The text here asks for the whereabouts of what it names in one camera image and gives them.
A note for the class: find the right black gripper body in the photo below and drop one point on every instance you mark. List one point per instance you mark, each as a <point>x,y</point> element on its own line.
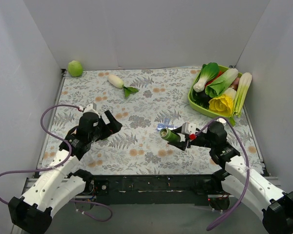
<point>184,139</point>

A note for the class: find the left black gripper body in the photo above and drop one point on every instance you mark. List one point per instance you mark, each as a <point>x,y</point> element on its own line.
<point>103,127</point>

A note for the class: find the green pill bottle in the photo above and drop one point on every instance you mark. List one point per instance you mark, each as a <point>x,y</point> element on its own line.
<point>169,135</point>

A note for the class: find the blue pill organizer box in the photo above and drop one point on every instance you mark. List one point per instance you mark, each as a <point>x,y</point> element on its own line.
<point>166,124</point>

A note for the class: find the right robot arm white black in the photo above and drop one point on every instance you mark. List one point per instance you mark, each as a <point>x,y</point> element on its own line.
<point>271,204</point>

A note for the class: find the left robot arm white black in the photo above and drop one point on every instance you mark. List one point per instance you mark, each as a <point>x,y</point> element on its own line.
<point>34,210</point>

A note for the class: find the yellow napa cabbage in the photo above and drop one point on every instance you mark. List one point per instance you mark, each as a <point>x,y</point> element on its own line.
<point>223,104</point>

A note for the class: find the floral table mat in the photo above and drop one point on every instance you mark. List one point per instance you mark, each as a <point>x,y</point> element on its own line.
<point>138,148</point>

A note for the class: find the black base bar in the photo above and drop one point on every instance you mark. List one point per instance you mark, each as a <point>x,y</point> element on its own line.
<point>154,189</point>

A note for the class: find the white radish with leaves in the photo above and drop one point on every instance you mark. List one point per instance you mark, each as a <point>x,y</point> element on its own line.
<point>119,83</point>

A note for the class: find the bok choy middle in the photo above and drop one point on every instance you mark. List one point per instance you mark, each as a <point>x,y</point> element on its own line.
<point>222,83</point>

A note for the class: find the bok choy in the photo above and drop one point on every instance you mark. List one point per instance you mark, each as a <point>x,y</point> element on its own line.
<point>222,83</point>
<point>208,72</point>

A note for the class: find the green round cabbage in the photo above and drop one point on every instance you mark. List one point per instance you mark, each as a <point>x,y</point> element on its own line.
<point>75,68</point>

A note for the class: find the bok choy left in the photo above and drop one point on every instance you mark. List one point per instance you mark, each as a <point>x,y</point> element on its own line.
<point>208,72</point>

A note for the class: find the pale celery stalk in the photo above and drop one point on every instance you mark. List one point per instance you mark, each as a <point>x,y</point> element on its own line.
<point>243,86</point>

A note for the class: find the green vegetable tray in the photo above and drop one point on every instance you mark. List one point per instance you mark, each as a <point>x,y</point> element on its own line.
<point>200,101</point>

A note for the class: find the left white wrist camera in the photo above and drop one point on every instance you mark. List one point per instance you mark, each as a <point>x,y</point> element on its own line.
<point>90,108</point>

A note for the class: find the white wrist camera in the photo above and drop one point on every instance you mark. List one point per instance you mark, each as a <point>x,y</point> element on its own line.
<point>90,108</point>
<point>188,128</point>

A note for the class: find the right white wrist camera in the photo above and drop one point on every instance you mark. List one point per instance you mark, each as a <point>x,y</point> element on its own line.
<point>188,128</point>

